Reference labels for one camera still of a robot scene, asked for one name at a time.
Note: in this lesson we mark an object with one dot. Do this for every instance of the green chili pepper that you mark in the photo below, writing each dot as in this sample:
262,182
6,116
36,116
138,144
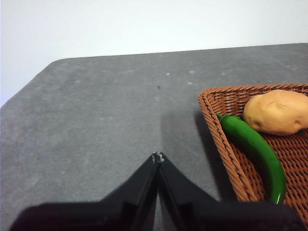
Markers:
252,139

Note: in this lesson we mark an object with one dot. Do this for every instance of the brown wicker basket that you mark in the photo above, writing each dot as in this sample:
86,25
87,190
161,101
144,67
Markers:
293,154

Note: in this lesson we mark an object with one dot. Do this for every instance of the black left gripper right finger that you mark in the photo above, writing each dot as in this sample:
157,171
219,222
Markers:
204,214

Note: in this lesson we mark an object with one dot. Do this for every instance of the yellow-brown potato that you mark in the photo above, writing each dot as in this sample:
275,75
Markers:
276,113

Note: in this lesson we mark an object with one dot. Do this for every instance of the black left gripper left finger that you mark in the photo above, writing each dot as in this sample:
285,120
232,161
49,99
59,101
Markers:
120,211

